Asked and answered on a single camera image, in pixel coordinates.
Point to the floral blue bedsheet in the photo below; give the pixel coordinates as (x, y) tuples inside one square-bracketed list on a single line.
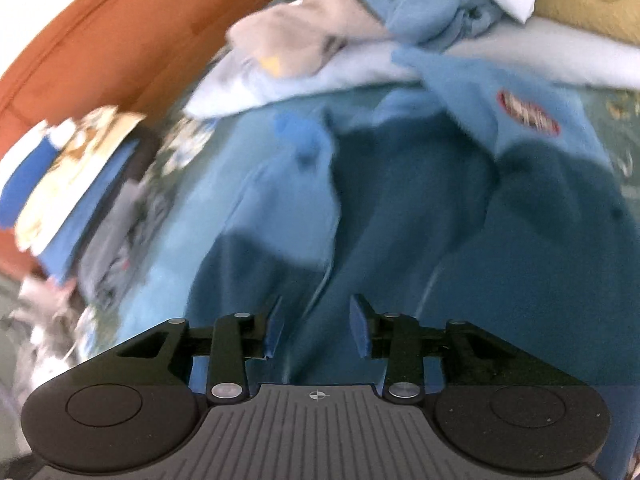
[(165, 169)]

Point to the blue fleece jacket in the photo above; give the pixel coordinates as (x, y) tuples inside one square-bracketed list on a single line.
[(477, 193)]

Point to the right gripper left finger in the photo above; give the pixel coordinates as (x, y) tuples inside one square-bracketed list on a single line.
[(236, 339)]

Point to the blue white folded towel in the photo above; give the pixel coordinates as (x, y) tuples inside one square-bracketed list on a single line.
[(27, 162)]

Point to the grey folded garment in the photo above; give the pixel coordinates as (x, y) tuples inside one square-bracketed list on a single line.
[(107, 264)]

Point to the yellow striped folded garment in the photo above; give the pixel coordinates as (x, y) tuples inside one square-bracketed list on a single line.
[(93, 141)]

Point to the light blue crumpled shirt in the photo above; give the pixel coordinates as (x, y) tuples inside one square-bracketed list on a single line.
[(436, 24)]

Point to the orange wooden headboard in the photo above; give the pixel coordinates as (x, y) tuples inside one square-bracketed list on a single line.
[(137, 55)]

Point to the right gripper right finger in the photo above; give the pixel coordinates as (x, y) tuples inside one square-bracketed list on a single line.
[(395, 339)]

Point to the beige fleece garment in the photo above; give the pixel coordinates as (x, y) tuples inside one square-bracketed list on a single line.
[(295, 40)]

